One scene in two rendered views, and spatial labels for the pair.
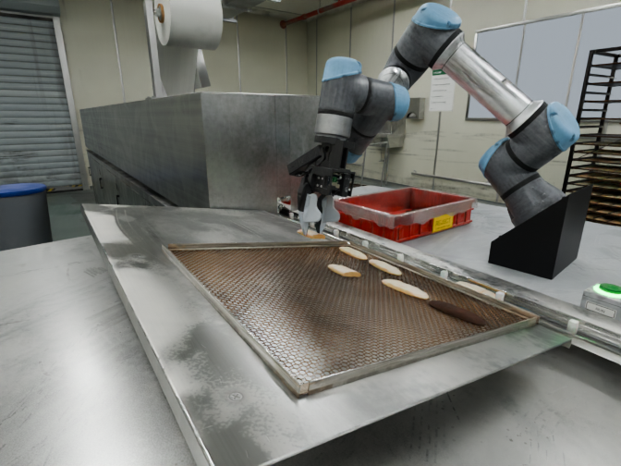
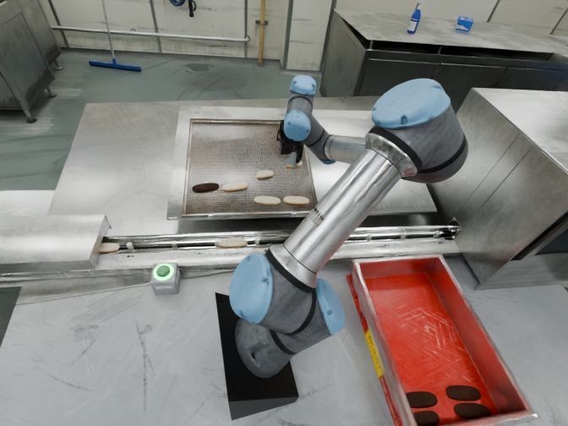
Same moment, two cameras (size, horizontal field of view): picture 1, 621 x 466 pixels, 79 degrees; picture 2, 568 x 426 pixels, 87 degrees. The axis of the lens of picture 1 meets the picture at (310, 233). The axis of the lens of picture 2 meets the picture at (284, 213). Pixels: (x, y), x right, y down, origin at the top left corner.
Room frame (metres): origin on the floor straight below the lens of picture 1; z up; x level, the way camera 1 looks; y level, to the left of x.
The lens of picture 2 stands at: (1.15, -0.88, 1.71)
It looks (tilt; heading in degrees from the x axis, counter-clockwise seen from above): 47 degrees down; 111
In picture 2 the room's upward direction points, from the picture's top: 9 degrees clockwise
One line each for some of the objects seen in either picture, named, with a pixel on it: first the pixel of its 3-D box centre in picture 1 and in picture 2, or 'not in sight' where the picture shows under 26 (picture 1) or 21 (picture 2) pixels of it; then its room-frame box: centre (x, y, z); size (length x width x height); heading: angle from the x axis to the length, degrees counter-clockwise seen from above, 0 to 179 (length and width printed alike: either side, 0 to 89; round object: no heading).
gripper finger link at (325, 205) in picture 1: (329, 215); (291, 161); (0.82, -0.04, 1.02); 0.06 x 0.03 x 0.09; 42
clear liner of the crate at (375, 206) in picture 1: (403, 210); (423, 332); (1.43, -0.36, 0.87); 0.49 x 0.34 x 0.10; 126
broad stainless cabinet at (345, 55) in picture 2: not in sight; (427, 83); (1.14, 2.50, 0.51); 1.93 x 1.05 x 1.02; 35
